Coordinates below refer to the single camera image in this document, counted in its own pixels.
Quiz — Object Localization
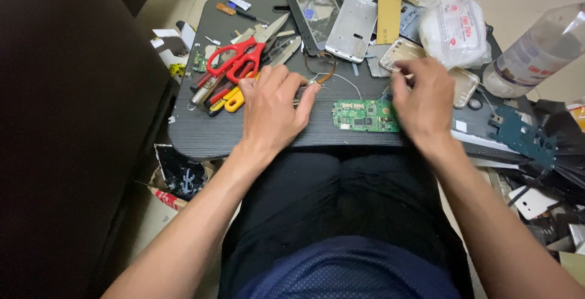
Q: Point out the brown flex cable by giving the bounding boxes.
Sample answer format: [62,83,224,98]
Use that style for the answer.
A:
[303,52,338,85]

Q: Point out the dark brown sofa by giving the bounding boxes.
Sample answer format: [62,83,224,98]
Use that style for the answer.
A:
[0,0,180,299]

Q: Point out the red-handled screwdriver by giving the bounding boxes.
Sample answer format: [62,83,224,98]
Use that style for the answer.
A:
[203,80,239,108]

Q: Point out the silver metal tool with ring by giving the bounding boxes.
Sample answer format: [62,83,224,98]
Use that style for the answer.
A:
[187,73,229,111]

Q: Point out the cardboard box with broken screen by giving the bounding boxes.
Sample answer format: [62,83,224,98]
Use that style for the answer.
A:
[136,143,216,211]

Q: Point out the thin white wire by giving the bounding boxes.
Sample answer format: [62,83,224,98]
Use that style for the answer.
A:
[314,72,363,101]

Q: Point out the white cotton in plastic bag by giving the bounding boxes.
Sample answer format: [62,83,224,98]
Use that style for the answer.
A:
[418,0,493,70]

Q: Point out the clear plastic bottle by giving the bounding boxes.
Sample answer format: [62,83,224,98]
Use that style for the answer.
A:
[482,2,585,99]

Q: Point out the white phone back cover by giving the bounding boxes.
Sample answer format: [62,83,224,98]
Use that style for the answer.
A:
[508,184,561,221]

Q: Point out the heap of phone parts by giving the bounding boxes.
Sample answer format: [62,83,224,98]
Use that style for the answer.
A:
[452,99,585,286]

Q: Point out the person's left hand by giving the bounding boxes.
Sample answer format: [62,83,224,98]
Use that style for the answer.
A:
[238,64,322,155]

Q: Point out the grey-blue phone back cover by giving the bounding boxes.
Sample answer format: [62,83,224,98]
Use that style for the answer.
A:
[399,1,427,44]

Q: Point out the grey metal plate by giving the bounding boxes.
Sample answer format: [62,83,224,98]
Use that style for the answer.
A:
[365,43,392,78]

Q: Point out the black phone frame cracked glass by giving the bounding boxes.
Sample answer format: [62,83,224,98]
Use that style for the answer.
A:
[283,0,344,57]

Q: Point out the dark blue circuit board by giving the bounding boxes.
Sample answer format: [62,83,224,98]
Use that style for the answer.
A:
[487,105,559,170]

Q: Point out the pale gold phone housing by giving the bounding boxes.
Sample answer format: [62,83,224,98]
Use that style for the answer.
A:
[448,66,481,109]

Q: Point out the silver phone middle frame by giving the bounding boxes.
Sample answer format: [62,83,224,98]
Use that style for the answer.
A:
[324,0,379,64]

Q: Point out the blue and black screwdriver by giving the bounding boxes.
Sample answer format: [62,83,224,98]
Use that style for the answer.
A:
[227,2,270,25]

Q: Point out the white open carton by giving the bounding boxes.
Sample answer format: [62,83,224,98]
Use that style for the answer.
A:
[150,20,197,69]

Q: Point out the person's navy dotted shirt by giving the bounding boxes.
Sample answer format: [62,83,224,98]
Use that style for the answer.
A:
[235,235,463,299]

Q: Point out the gold phone back cover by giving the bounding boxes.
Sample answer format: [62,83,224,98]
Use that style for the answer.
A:
[378,38,428,75]

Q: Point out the yellow-handled tool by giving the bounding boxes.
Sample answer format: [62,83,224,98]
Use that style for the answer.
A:
[207,72,262,117]

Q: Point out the small metal electronic component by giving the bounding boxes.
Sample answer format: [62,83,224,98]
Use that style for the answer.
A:
[292,78,322,106]

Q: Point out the person's black shorts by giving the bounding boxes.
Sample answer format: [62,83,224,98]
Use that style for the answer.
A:
[218,146,475,299]

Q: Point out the yellow sandpaper strip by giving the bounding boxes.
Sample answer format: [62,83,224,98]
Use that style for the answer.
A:
[376,0,403,45]

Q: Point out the black-handled metal snips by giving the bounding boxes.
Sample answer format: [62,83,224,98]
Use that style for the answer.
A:
[260,36,303,69]

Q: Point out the person's right hand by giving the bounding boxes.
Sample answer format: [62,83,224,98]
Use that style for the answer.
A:
[391,57,458,154]

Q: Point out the red-handled scissors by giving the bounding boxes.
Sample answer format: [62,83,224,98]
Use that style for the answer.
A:
[206,13,291,84]

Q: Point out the small green circuit board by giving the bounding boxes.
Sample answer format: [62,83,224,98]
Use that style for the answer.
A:
[191,49,209,74]

